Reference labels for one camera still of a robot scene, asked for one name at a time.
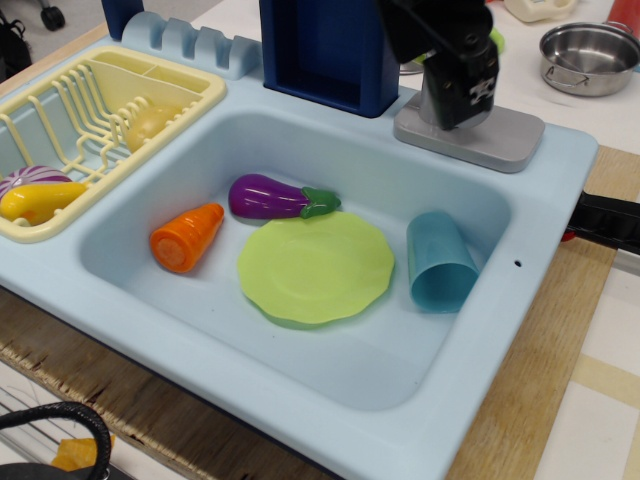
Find purple toy onion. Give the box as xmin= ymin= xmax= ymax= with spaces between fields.
xmin=1 ymin=165 xmax=71 ymax=197

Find light blue toy sink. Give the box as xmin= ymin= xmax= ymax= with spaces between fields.
xmin=0 ymin=11 xmax=600 ymax=480

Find black clamp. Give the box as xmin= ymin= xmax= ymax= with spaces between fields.
xmin=562 ymin=192 xmax=639 ymax=255

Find red plastic object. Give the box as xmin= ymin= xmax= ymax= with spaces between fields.
xmin=607 ymin=0 xmax=640 ymax=30

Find orange tape piece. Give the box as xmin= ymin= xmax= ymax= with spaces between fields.
xmin=50 ymin=438 xmax=99 ymax=472

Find stainless steel pot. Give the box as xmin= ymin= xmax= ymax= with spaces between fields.
xmin=539 ymin=22 xmax=639 ymax=97

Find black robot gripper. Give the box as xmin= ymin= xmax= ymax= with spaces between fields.
xmin=377 ymin=0 xmax=499 ymax=131

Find blue plastic cup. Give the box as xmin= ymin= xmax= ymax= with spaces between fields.
xmin=406 ymin=211 xmax=479 ymax=314

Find grey toy faucet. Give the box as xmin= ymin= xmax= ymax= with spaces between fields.
xmin=394 ymin=92 xmax=545 ymax=173

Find yellow toy squash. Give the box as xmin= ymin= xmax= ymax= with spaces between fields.
xmin=1 ymin=182 xmax=88 ymax=226

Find purple toy eggplant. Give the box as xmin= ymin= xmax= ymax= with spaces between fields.
xmin=228 ymin=174 xmax=341 ymax=220

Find green plastic plate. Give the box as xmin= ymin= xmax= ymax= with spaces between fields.
xmin=237 ymin=212 xmax=395 ymax=327

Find yellow plastic dish rack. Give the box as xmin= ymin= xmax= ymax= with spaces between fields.
xmin=1 ymin=46 xmax=227 ymax=243

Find cream plastic toy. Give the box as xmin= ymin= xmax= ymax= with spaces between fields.
xmin=503 ymin=0 xmax=579 ymax=23

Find black braided cable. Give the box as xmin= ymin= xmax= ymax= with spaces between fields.
xmin=0 ymin=400 xmax=112 ymax=480

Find green toy cutting board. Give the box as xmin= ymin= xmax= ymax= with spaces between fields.
xmin=490 ymin=28 xmax=505 ymax=55

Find orange toy carrot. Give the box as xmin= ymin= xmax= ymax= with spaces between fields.
xmin=149 ymin=203 xmax=225 ymax=273

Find black chair wheel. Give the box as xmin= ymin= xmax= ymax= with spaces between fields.
xmin=40 ymin=6 xmax=66 ymax=32

